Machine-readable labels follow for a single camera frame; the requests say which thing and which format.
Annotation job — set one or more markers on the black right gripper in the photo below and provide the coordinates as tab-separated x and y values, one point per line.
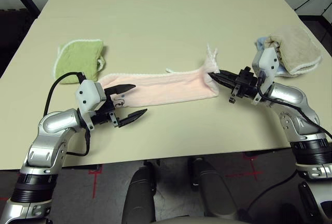
246	84

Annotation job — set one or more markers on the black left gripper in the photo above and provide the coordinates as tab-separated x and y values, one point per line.
105	115

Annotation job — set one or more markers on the pink terry towel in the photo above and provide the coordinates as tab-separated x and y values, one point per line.
168	86

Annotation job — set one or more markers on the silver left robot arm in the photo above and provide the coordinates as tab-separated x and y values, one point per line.
52	130

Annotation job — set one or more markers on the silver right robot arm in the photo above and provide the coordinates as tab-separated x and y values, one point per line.
293	97

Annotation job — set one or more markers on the light blue terry towel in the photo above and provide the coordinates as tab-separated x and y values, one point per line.
260	43

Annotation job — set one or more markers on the green terry towel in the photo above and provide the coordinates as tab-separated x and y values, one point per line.
77	58

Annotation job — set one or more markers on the beige terry towel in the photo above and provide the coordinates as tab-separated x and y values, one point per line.
298	47

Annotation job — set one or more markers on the black left robot leg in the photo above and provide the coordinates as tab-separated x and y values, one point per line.
138	198

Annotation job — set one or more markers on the black robot leg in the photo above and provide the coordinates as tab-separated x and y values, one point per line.
138	198
212	193

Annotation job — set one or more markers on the black right robot leg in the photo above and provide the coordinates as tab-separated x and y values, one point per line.
212	193

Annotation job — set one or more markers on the red floor tape line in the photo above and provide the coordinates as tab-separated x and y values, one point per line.
3	198

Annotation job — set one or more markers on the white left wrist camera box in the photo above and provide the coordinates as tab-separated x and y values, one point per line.
88	91

